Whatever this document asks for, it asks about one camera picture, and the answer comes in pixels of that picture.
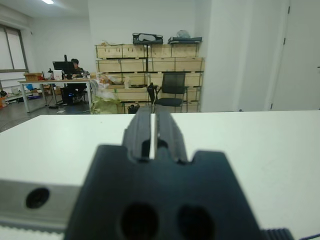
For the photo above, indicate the small black bin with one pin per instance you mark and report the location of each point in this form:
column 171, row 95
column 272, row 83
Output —
column 133, row 109

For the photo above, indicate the yellow-green sack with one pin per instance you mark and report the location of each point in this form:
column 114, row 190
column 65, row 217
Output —
column 105, row 107

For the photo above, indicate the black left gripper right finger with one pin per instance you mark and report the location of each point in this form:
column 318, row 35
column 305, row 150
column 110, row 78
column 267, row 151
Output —
column 170, row 137

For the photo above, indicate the clear plastic bag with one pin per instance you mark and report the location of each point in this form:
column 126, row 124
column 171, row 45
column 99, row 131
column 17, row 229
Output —
column 102, row 87

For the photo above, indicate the black computer tower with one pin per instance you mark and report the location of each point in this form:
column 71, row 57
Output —
column 67, row 96

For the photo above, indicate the white office desk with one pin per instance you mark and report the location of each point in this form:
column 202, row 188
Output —
column 50, row 81

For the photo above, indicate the open cardboard box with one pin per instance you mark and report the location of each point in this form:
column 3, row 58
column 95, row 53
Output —
column 32, row 76

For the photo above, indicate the black mesh office chair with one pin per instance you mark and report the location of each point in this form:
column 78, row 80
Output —
column 168, row 101

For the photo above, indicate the flat black tray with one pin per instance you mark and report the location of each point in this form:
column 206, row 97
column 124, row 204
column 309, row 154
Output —
column 185, row 40

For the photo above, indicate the white door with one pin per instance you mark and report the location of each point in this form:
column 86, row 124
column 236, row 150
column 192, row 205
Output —
column 300, row 62

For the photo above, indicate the grey plastic bag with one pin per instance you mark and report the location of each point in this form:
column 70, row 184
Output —
column 183, row 33

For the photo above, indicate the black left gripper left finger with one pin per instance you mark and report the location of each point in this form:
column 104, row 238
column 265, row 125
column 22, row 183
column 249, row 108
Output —
column 137, row 135

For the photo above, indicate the stacked wooden crates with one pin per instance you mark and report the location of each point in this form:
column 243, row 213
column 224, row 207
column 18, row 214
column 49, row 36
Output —
column 135, row 65

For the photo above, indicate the black computer monitor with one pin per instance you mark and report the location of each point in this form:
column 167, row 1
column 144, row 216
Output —
column 62, row 66

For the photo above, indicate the brown framed window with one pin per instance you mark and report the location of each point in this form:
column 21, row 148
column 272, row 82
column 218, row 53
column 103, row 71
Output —
column 15, row 50

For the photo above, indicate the low white shelf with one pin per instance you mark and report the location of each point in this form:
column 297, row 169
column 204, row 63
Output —
column 12, row 97

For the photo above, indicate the white and red carton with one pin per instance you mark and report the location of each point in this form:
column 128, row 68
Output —
column 57, row 74

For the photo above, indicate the seated person in dark jacket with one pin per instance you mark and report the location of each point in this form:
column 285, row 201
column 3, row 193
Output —
column 76, row 68

